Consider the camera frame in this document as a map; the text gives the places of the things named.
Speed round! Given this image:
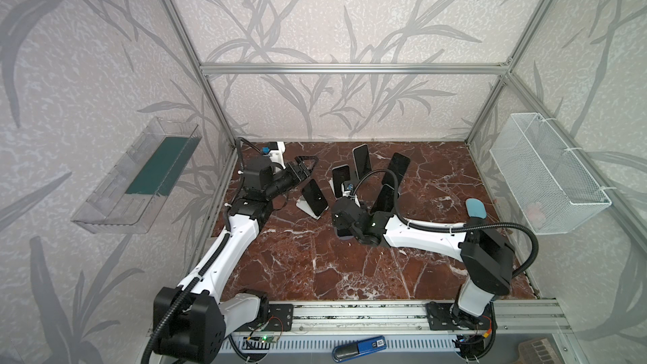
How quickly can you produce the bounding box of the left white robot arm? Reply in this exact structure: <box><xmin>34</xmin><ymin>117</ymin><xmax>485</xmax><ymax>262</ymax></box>
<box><xmin>140</xmin><ymin>142</ymin><xmax>318</xmax><ymax>363</ymax></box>

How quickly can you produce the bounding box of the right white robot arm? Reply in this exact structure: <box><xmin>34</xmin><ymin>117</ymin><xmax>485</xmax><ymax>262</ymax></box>
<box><xmin>331</xmin><ymin>176</ymin><xmax>539</xmax><ymax>363</ymax></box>

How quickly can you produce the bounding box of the white folding phone stand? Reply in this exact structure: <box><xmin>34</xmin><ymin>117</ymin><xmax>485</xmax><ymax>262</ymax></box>
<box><xmin>296</xmin><ymin>196</ymin><xmax>321</xmax><ymax>220</ymax></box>

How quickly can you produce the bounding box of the white-edged phone on stand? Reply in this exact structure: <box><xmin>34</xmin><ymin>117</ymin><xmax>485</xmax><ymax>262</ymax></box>
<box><xmin>332</xmin><ymin>164</ymin><xmax>351</xmax><ymax>199</ymax></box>

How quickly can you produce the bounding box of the upright phone on grey stand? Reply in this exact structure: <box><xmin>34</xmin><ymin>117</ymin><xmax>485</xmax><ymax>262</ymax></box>
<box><xmin>352</xmin><ymin>144</ymin><xmax>372</xmax><ymax>180</ymax></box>

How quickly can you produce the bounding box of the tall black phone on stand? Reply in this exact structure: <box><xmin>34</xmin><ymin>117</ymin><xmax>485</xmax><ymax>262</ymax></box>
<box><xmin>382</xmin><ymin>153</ymin><xmax>410</xmax><ymax>189</ymax></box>

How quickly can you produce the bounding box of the light blue silicone spatula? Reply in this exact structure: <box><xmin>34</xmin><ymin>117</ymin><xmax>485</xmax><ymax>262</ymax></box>
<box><xmin>465</xmin><ymin>198</ymin><xmax>487</xmax><ymax>219</ymax></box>

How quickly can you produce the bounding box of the blue and black marker tool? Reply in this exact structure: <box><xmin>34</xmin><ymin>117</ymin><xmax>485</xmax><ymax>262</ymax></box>
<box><xmin>332</xmin><ymin>336</ymin><xmax>387</xmax><ymax>363</ymax></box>

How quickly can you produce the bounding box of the green circuit board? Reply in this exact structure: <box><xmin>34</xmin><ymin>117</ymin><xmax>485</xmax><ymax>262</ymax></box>
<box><xmin>245</xmin><ymin>335</ymin><xmax>281</xmax><ymax>347</ymax></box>

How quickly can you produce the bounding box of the brown grid tray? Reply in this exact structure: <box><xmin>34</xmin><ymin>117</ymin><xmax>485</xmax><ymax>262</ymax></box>
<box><xmin>514</xmin><ymin>338</ymin><xmax>562</xmax><ymax>364</ymax></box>

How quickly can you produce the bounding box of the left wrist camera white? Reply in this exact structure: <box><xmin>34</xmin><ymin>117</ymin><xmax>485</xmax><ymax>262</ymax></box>
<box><xmin>261</xmin><ymin>142</ymin><xmax>286</xmax><ymax>168</ymax></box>

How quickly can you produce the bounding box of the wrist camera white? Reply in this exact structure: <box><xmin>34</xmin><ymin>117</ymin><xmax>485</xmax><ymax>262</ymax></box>
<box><xmin>341</xmin><ymin>180</ymin><xmax>355</xmax><ymax>196</ymax></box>
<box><xmin>261</xmin><ymin>142</ymin><xmax>286</xmax><ymax>168</ymax></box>

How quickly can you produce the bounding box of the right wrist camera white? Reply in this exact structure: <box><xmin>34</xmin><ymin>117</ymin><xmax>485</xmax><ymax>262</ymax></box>
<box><xmin>341</xmin><ymin>180</ymin><xmax>355</xmax><ymax>196</ymax></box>

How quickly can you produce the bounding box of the clear plastic wall bin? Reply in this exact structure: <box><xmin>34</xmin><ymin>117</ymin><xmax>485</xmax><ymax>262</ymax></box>
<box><xmin>72</xmin><ymin>117</ymin><xmax>202</xmax><ymax>234</ymax></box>

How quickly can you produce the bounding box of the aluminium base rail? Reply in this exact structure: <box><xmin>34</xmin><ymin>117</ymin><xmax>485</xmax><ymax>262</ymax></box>
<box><xmin>151</xmin><ymin>299</ymin><xmax>572</xmax><ymax>337</ymax></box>

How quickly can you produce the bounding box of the white wire mesh basket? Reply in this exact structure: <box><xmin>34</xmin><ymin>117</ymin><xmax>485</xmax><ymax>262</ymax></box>
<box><xmin>490</xmin><ymin>113</ymin><xmax>613</xmax><ymax>235</ymax></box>

